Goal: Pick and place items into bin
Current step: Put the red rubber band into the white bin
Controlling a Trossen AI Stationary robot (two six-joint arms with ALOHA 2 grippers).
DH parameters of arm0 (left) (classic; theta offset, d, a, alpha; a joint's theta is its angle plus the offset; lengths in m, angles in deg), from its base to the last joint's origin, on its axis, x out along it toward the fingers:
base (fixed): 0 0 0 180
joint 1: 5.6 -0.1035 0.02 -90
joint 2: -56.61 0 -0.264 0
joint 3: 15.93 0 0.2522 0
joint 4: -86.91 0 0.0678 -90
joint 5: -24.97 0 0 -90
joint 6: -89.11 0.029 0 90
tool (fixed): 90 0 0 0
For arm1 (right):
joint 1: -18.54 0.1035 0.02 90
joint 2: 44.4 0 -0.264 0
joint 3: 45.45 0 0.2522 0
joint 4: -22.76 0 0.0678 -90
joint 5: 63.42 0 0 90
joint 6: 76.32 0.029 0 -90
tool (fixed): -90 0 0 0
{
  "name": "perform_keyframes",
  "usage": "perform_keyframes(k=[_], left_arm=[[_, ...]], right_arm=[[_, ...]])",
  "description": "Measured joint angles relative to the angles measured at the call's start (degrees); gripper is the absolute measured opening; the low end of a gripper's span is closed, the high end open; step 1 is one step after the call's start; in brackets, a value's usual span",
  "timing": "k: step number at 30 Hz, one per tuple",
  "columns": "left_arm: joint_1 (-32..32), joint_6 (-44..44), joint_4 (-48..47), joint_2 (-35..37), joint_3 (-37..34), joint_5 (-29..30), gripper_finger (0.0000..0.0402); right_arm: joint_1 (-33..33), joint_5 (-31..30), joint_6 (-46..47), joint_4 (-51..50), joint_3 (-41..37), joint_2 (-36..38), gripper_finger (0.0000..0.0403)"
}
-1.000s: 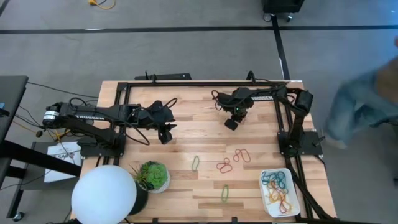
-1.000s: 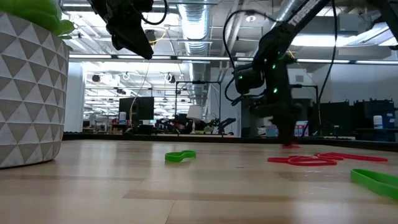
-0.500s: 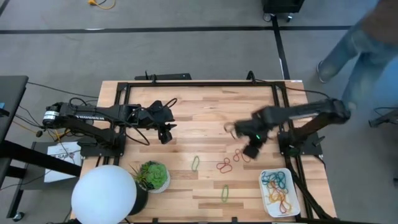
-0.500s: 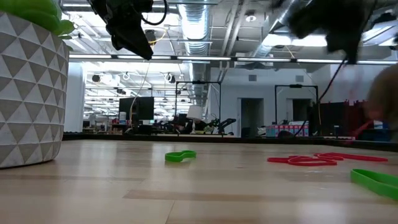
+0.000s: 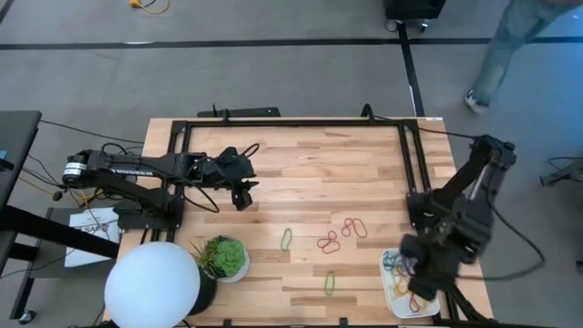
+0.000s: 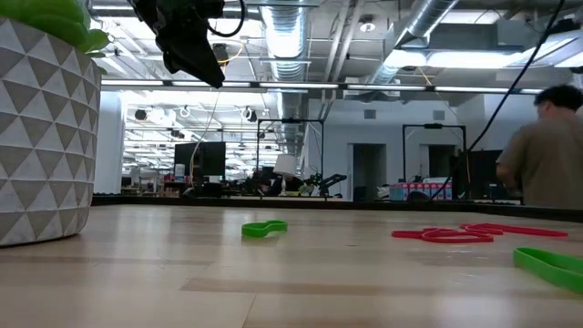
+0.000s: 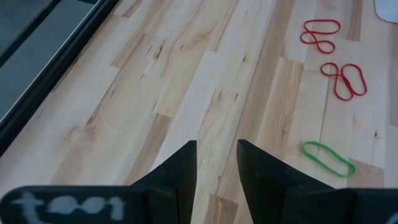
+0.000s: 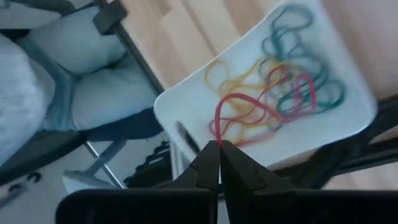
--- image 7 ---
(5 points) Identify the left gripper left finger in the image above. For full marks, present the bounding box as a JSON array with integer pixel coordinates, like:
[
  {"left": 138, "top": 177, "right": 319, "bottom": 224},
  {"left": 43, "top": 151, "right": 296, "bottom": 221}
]
[{"left": 0, "top": 139, "right": 198, "bottom": 224}]

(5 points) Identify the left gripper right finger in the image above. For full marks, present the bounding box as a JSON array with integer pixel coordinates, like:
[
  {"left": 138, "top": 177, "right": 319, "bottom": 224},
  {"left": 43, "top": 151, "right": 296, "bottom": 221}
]
[{"left": 236, "top": 139, "right": 398, "bottom": 224}]

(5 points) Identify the green rubber band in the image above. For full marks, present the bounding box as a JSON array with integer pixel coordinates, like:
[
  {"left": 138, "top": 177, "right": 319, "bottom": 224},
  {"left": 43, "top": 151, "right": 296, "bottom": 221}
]
[{"left": 300, "top": 141, "right": 358, "bottom": 178}]

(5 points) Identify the red rubber band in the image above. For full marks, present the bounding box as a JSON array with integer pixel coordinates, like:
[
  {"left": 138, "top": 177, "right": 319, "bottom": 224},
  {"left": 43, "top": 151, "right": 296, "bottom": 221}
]
[
  {"left": 300, "top": 19, "right": 342, "bottom": 55},
  {"left": 320, "top": 62, "right": 368, "bottom": 102}
]

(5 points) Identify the white plastic bin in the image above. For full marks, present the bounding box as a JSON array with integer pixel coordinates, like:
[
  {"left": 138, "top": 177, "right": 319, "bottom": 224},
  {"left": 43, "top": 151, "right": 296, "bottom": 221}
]
[{"left": 374, "top": 0, "right": 398, "bottom": 24}]

